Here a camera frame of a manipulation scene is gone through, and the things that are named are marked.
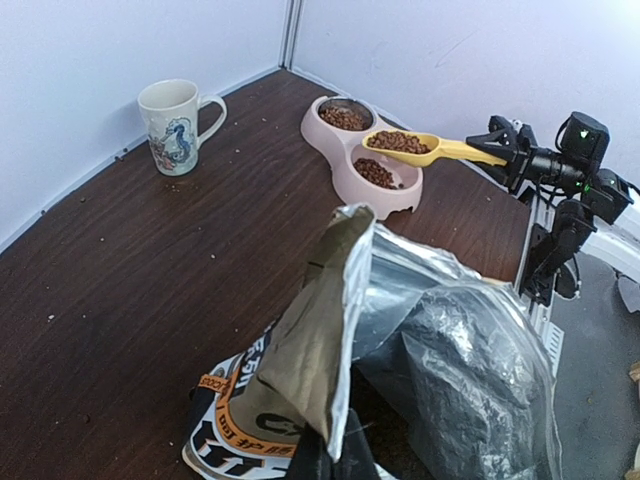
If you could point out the brown pet food bag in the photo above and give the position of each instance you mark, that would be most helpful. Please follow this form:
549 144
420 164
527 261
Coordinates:
452 353

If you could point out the right aluminium frame post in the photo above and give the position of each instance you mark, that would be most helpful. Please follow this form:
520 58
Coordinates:
290 33

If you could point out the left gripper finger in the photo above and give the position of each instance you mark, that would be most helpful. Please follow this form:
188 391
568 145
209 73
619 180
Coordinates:
311 460

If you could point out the pink double pet bowl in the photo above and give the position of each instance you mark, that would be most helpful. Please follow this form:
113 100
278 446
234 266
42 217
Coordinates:
335 127

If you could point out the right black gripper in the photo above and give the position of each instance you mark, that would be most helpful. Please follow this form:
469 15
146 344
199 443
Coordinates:
509 140

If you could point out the yellow plastic scoop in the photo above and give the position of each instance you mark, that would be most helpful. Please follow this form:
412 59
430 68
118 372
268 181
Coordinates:
421 149

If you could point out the white patterned mug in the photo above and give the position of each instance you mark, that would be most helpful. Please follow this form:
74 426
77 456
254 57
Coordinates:
170 112

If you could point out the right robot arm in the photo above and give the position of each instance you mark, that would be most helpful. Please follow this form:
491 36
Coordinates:
595 210

